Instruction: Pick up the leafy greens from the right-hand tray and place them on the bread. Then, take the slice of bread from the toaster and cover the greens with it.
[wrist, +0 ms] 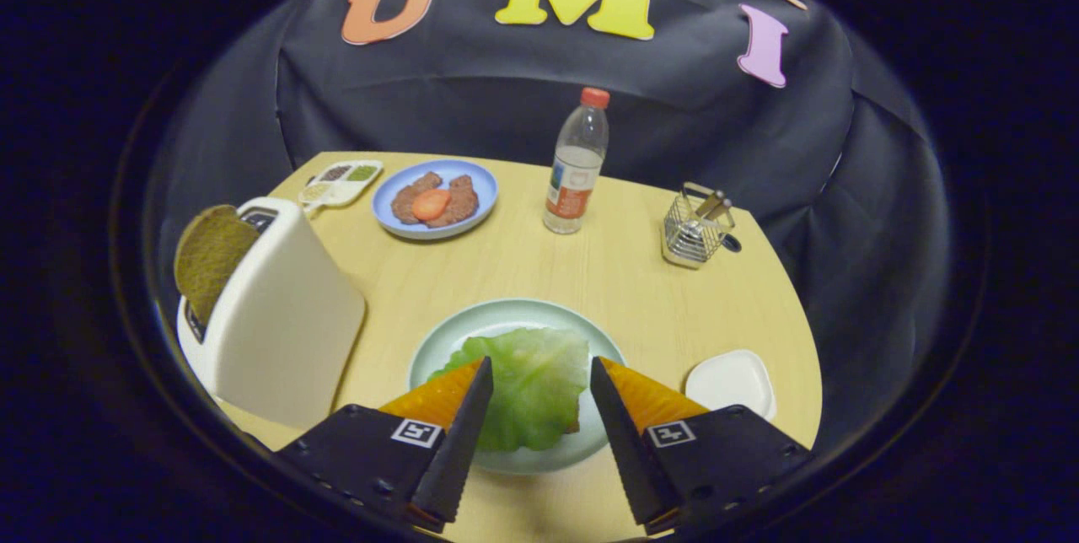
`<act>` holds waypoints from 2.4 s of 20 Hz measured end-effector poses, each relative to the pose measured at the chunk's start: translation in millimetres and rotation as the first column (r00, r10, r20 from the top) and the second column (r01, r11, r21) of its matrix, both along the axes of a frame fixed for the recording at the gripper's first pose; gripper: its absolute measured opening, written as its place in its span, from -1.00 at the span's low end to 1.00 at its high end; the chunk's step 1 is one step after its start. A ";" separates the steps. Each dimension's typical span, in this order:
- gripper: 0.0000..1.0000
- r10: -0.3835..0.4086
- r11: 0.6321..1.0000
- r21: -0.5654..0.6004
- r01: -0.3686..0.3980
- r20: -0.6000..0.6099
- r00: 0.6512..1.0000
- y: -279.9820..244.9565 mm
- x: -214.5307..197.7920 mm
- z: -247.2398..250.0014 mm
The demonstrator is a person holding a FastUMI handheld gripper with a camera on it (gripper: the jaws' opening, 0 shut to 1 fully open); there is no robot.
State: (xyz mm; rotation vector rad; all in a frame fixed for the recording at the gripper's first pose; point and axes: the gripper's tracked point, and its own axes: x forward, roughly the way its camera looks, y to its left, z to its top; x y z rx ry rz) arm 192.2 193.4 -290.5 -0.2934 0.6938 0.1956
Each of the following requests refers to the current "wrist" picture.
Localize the metal wire utensil basket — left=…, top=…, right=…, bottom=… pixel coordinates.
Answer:
left=663, top=182, right=736, bottom=270

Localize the clear red-capped water bottle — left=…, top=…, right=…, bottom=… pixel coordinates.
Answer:
left=543, top=87, right=611, bottom=235

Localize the brown toast slice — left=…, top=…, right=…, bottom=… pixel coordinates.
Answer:
left=174, top=204, right=260, bottom=326

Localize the red tomato slice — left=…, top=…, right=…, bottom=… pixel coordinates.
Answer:
left=411, top=189, right=453, bottom=223

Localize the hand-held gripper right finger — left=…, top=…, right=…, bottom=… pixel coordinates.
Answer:
left=589, top=357, right=814, bottom=537

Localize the small white square plate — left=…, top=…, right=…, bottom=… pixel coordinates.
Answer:
left=684, top=349, right=777, bottom=422

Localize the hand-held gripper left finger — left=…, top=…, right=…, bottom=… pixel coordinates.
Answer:
left=274, top=357, right=495, bottom=534

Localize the green lettuce leaf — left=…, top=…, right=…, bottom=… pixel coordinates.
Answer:
left=427, top=326, right=591, bottom=453

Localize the white toaster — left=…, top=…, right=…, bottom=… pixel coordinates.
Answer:
left=175, top=196, right=367, bottom=431

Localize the white divided seasoning tray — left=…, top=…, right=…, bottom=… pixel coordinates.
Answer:
left=298, top=159, right=384, bottom=211

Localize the blue round plate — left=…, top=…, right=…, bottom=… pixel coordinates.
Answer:
left=372, top=159, right=499, bottom=241

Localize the pale green round plate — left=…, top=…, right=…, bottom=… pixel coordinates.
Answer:
left=408, top=298, right=627, bottom=476

